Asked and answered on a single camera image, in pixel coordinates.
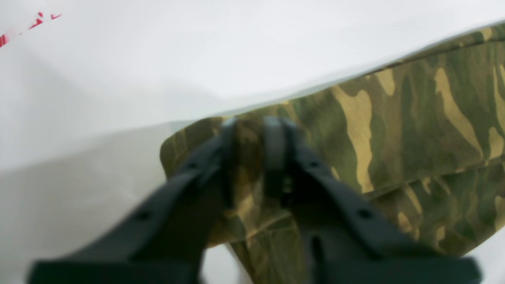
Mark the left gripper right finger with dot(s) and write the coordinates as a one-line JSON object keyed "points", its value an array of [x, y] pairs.
{"points": [[345, 240]]}

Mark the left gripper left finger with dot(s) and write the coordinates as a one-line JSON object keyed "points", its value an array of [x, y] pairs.
{"points": [[162, 240]]}

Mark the camouflage T-shirt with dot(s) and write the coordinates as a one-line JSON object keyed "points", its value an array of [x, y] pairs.
{"points": [[421, 139]]}

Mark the red tape rectangle marking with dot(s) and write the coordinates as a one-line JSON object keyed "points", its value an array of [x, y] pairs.
{"points": [[11, 31]]}

